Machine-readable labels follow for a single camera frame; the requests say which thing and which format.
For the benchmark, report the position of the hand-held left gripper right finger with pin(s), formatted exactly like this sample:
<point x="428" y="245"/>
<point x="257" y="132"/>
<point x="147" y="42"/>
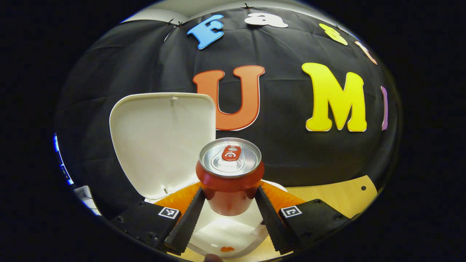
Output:
<point x="273" y="222"/>

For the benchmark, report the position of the red pop can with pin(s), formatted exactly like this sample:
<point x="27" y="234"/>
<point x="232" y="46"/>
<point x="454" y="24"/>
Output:
<point x="229" y="185"/>

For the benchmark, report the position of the wooden desktop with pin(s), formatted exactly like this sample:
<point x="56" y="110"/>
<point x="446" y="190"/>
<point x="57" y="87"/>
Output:
<point x="335" y="200"/>

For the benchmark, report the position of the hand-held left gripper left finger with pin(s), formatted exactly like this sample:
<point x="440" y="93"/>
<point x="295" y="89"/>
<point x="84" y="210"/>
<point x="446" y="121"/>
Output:
<point x="189" y="222"/>

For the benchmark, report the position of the white garbage bin lid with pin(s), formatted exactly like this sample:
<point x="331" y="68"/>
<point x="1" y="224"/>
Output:
<point x="156" y="138"/>

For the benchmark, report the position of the black backdrop cloth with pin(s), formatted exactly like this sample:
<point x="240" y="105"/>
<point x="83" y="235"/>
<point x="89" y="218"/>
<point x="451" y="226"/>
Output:
<point x="291" y="160"/>

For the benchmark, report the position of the white desktop garbage bin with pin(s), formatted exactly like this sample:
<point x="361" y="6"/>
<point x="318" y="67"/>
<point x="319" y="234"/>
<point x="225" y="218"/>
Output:
<point x="225" y="233"/>

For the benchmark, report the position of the computer monitor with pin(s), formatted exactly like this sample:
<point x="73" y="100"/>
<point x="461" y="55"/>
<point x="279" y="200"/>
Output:
<point x="65" y="174"/>

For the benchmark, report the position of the white side table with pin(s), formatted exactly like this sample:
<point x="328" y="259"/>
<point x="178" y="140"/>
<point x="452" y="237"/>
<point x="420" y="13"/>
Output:
<point x="87" y="198"/>

